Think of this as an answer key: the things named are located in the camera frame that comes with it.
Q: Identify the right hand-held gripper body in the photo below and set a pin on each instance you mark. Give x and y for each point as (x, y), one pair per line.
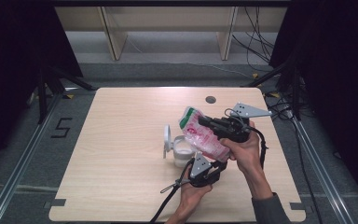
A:
(248, 111)

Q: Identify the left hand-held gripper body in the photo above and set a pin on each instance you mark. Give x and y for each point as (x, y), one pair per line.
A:
(200, 166)

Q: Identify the pink printed plastic bag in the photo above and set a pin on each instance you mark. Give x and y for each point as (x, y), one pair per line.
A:
(203, 138)

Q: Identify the white lidded plastic container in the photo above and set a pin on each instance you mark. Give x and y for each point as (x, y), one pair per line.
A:
(182, 155)

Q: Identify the person's right hand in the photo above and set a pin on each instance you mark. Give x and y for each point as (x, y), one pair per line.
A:
(245, 154)

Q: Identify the person's left hand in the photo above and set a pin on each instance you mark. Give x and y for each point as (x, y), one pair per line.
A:
(191, 194)

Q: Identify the round grey table grommet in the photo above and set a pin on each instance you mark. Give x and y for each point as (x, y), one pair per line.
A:
(210, 100)

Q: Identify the black metal stand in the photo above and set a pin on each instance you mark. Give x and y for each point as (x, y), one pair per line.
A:
(296, 93)
(42, 93)

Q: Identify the dark curtain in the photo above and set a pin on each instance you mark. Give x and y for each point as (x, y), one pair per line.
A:
(338, 77)
(12, 62)

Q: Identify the grey table bracket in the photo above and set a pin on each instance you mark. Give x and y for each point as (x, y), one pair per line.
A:
(57, 202)
(298, 206)

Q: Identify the aluminium floor rail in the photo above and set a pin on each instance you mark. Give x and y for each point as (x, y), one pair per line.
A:
(21, 161)
(320, 168)

